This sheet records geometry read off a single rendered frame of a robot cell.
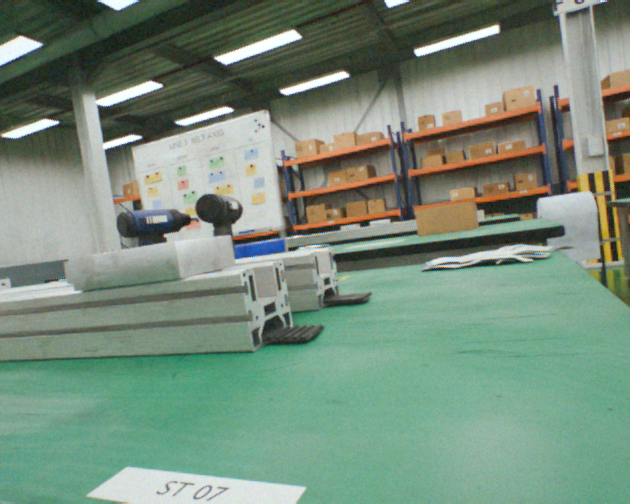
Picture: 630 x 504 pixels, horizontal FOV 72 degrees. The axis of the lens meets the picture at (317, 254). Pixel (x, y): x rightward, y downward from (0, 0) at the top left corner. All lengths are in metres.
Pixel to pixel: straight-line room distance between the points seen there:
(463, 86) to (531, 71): 1.41
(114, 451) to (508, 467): 0.22
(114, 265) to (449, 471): 0.43
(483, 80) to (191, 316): 10.93
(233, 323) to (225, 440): 0.20
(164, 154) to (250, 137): 0.94
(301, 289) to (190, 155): 3.62
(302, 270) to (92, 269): 0.27
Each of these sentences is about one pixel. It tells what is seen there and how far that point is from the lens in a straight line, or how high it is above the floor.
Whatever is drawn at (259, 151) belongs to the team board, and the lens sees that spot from 3.81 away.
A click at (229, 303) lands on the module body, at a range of 0.46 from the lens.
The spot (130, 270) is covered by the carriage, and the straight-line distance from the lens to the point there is 0.53.
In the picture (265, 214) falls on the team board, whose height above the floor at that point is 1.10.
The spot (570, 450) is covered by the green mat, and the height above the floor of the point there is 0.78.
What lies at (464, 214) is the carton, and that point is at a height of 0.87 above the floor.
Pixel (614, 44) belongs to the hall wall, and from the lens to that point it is 11.53.
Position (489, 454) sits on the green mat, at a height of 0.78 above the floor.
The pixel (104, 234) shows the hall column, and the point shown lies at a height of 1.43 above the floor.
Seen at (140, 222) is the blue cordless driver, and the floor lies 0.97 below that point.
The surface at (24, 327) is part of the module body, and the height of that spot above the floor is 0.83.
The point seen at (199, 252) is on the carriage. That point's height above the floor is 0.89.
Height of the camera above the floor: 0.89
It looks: 3 degrees down
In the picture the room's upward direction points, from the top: 8 degrees counter-clockwise
